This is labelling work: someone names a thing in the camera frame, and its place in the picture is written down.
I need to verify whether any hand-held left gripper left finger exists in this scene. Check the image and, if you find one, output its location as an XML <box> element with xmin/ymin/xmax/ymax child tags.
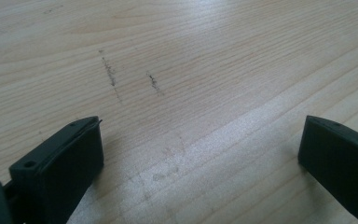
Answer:
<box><xmin>8</xmin><ymin>116</ymin><xmax>105</xmax><ymax>224</ymax></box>

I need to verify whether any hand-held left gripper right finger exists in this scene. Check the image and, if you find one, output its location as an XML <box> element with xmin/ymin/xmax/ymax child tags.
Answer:
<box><xmin>297</xmin><ymin>115</ymin><xmax>358</xmax><ymax>224</ymax></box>

